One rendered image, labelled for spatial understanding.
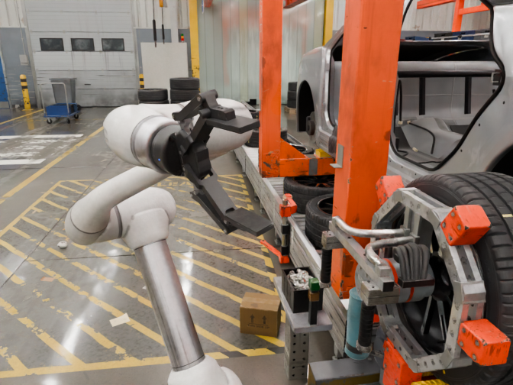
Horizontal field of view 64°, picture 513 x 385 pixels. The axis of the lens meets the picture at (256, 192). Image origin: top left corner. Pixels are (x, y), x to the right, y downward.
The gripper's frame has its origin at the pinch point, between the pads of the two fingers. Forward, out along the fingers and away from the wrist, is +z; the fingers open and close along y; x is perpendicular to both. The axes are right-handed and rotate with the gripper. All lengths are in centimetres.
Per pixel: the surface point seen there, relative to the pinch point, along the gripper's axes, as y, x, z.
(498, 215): 41, -78, 0
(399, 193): 44, -77, -30
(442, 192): 41, -81, -18
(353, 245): 53, -55, -31
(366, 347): 71, -40, -15
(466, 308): 59, -58, 2
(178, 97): 164, -389, -779
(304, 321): 108, -61, -64
